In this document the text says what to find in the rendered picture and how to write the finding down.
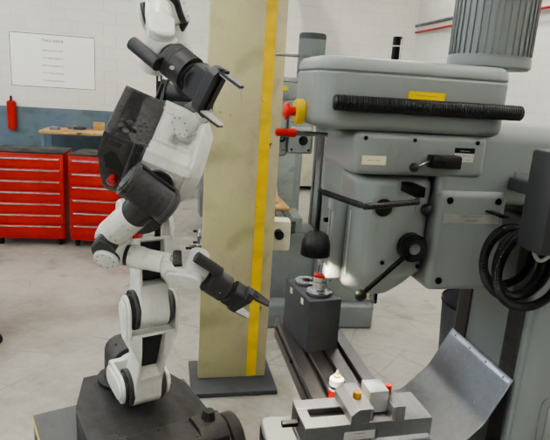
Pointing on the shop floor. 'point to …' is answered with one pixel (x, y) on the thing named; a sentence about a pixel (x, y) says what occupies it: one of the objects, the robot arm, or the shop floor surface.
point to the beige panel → (241, 193)
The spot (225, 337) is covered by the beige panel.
